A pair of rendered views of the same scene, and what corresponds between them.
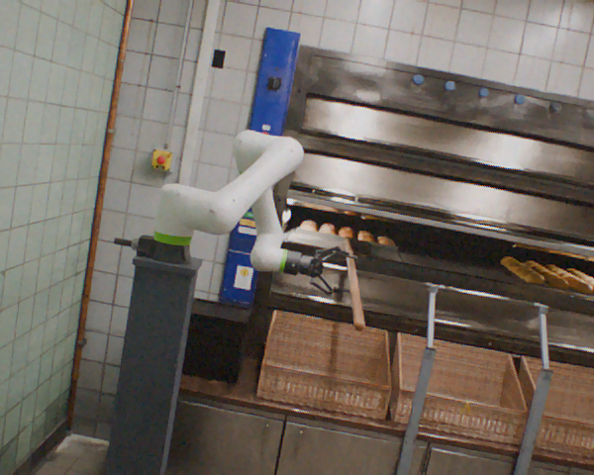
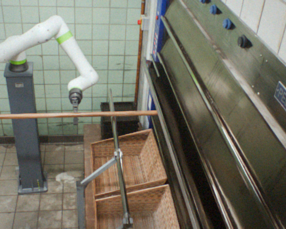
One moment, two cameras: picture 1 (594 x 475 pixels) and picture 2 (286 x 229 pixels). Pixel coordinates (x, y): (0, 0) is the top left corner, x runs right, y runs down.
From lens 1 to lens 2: 3.58 m
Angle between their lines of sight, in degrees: 76
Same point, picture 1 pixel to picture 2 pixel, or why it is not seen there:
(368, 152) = not seen: hidden behind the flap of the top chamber
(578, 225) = (231, 194)
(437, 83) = not seen: outside the picture
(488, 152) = (206, 74)
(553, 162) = (231, 110)
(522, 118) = (228, 46)
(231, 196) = not seen: outside the picture
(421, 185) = (188, 84)
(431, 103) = (198, 13)
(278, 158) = (26, 34)
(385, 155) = not seen: hidden behind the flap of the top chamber
